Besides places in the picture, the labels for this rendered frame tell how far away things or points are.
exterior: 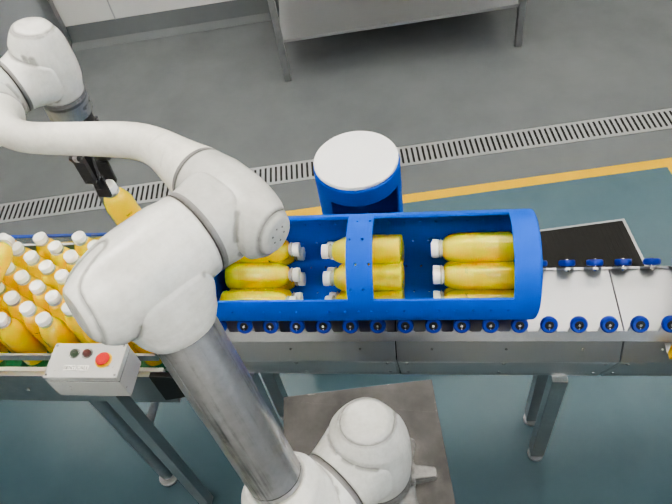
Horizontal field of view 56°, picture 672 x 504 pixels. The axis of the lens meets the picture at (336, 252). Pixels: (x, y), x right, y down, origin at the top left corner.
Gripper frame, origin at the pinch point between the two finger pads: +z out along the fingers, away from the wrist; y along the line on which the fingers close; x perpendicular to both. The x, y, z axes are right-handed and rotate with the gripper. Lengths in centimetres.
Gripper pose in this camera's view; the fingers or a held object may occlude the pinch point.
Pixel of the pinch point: (103, 179)
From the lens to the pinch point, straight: 157.3
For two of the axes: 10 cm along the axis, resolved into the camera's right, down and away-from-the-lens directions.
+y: 0.6, -8.2, 5.7
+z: 0.2, 5.7, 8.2
